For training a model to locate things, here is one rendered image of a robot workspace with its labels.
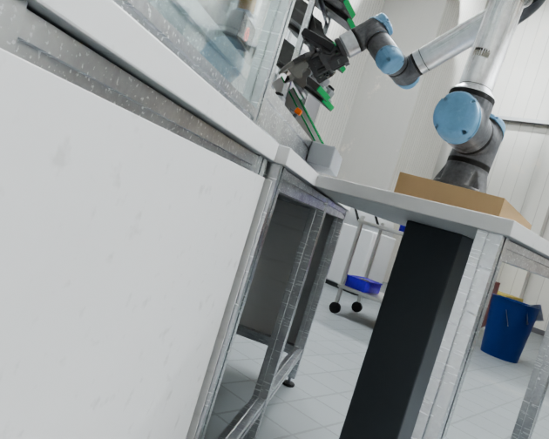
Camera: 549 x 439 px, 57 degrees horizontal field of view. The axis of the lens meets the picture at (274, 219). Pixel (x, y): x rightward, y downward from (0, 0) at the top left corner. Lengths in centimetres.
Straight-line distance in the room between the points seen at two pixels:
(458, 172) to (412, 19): 812
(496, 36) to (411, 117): 734
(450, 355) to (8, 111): 87
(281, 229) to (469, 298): 146
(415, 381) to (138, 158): 112
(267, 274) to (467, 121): 133
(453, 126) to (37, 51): 112
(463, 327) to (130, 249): 69
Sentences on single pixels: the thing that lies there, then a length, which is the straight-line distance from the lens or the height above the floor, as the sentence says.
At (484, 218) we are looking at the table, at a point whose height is 85.
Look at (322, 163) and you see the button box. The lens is 139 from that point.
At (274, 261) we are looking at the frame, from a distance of 236.
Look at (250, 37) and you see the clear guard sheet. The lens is 72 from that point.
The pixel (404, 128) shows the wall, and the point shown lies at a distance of 871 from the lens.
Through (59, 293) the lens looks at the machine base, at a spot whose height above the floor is 66.
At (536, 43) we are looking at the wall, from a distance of 1051.
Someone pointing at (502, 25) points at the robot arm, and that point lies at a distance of 147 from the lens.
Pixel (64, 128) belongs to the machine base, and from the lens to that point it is 35.
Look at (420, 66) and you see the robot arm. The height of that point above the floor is 129.
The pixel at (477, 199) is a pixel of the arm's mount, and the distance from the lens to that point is 132.
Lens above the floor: 77
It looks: 2 degrees down
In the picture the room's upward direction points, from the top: 17 degrees clockwise
